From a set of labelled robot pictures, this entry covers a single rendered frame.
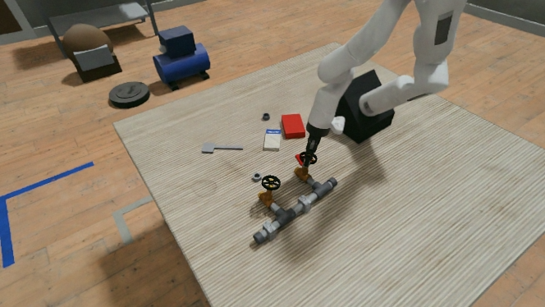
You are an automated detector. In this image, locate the red rectangular box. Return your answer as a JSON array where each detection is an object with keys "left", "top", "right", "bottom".
[{"left": 282, "top": 113, "right": 305, "bottom": 139}]

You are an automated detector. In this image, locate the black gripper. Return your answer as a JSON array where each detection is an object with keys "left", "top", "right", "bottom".
[{"left": 302, "top": 121, "right": 331, "bottom": 168}]

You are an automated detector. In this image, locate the grey hex nut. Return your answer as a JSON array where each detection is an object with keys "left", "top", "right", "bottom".
[{"left": 253, "top": 172, "right": 262, "bottom": 182}]

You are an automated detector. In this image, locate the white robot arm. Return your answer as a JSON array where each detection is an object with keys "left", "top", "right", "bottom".
[{"left": 308, "top": 0, "right": 467, "bottom": 135}]

